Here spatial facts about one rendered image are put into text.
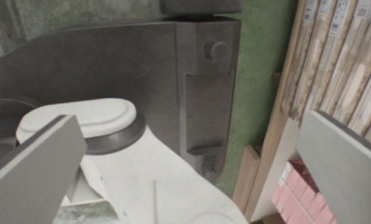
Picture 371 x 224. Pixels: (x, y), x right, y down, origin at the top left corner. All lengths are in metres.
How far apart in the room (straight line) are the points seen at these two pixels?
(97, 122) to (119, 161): 0.08
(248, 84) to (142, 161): 0.54
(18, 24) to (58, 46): 0.23
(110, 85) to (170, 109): 0.16
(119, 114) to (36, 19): 0.41
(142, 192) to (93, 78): 0.29
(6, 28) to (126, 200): 0.58
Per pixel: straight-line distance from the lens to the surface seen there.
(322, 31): 0.63
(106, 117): 0.35
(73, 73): 0.49
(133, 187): 0.29
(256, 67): 0.75
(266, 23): 0.73
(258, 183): 1.02
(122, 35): 0.45
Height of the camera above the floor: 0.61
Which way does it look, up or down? 57 degrees down
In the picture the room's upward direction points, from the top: 158 degrees clockwise
